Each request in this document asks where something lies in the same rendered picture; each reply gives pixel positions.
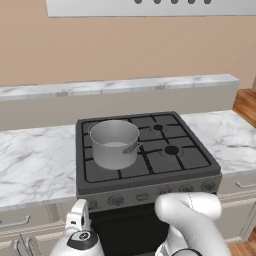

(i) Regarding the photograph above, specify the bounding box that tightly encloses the beige drawer front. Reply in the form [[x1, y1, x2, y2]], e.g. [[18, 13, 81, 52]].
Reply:
[[0, 203, 60, 235], [217, 169, 256, 196]]

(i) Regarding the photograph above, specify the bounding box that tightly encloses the black oven door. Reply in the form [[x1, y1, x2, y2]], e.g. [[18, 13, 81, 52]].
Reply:
[[89, 202, 171, 256]]

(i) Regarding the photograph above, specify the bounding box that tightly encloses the beige cupboard door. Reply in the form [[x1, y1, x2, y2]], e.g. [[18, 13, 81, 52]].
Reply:
[[0, 229, 68, 256], [214, 199, 256, 243]]

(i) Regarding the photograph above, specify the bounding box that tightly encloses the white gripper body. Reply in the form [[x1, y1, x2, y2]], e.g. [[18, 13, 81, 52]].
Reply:
[[67, 198, 91, 218]]

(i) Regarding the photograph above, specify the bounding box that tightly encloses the grey range hood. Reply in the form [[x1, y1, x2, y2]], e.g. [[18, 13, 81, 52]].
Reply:
[[45, 0, 256, 19]]

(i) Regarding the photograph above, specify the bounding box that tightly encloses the grey drawer handle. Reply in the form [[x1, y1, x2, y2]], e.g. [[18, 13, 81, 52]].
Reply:
[[0, 214, 31, 230], [235, 181, 256, 190]]

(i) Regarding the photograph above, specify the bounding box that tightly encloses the grey gas stove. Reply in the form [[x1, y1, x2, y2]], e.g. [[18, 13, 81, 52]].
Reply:
[[75, 110, 224, 256]]

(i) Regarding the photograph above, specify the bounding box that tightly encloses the dark round stove knob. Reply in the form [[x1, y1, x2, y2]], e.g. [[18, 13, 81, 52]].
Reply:
[[178, 183, 195, 194], [107, 194, 126, 207], [201, 180, 219, 193], [87, 199, 100, 211], [157, 185, 175, 196]]

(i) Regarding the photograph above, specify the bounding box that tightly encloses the silver metal pot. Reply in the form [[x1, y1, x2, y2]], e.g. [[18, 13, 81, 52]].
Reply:
[[87, 119, 145, 171]]

